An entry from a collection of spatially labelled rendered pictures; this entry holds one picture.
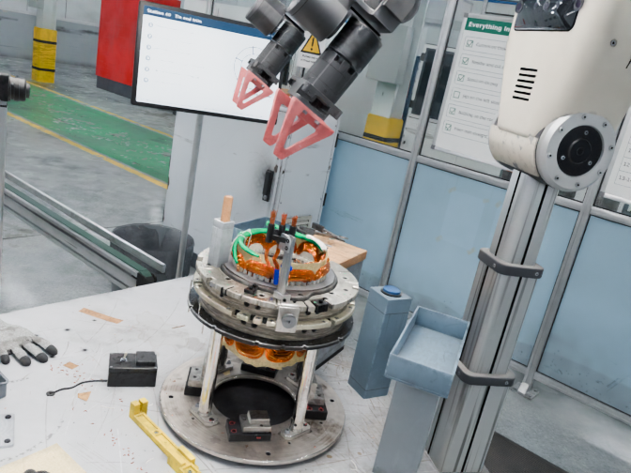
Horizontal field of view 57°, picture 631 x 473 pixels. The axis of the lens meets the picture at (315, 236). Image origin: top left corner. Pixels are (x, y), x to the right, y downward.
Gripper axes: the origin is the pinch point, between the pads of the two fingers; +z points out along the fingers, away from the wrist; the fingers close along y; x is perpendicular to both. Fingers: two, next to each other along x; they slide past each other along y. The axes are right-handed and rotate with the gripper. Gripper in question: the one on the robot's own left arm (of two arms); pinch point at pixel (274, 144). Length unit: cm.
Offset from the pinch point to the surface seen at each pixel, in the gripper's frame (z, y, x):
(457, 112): -67, -220, 121
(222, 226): 18.8, -23.2, 7.5
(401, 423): 25, -4, 52
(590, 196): -70, -159, 177
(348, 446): 38, -13, 54
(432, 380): 13.5, 4.4, 43.7
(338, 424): 37, -17, 51
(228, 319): 30.0, -14.5, 16.9
